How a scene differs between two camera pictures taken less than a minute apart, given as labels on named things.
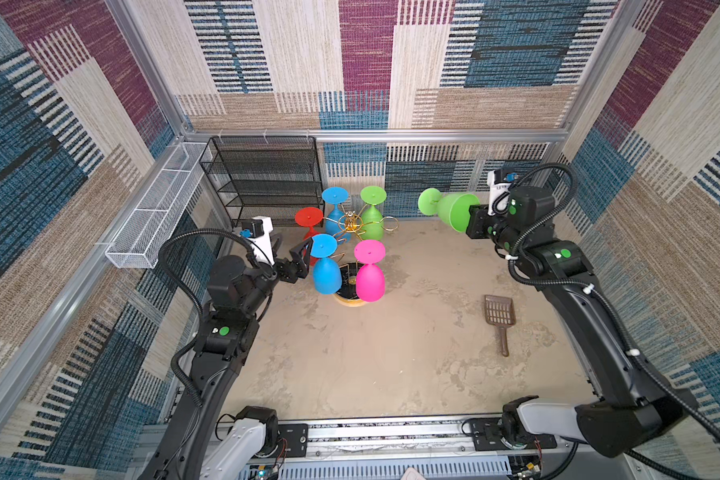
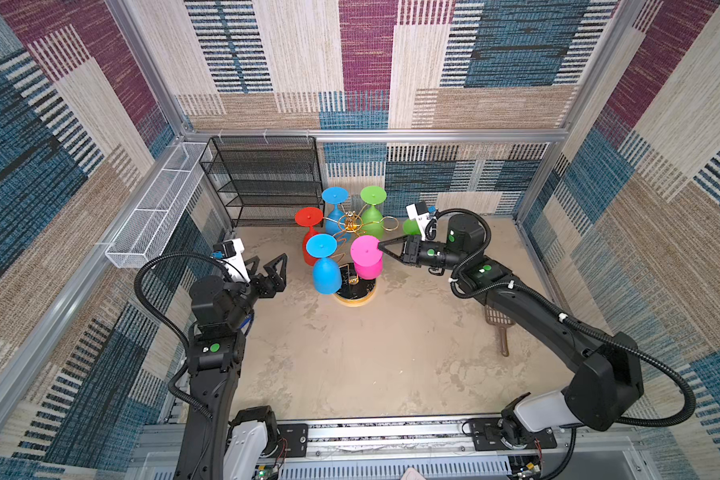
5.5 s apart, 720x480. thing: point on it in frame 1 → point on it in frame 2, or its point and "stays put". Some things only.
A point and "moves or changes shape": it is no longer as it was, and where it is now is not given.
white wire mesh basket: x=139 y=239 stays put
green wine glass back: x=372 y=223 stays put
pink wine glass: x=370 y=279 moves or changes shape
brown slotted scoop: x=501 y=312 stays put
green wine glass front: x=453 y=208 → x=411 y=227
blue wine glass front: x=327 y=273 stays put
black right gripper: x=478 y=214 → x=409 y=251
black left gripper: x=298 y=269 → x=275 y=284
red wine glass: x=310 y=217 stays put
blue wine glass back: x=334 y=195 stays put
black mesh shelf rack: x=269 y=176 stays put
